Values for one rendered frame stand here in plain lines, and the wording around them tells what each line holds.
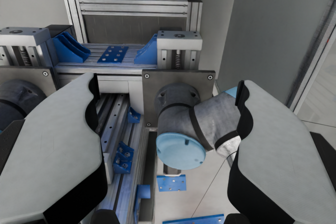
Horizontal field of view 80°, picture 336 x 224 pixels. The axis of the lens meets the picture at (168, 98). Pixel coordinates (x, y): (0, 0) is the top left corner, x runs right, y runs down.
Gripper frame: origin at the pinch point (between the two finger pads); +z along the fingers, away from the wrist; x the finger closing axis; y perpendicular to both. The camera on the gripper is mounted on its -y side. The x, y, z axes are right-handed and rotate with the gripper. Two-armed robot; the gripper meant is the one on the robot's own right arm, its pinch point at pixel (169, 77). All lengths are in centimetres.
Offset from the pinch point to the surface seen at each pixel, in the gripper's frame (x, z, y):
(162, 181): 4, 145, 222
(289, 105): 45, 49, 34
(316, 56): 46, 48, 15
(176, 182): 23, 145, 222
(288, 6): 46, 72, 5
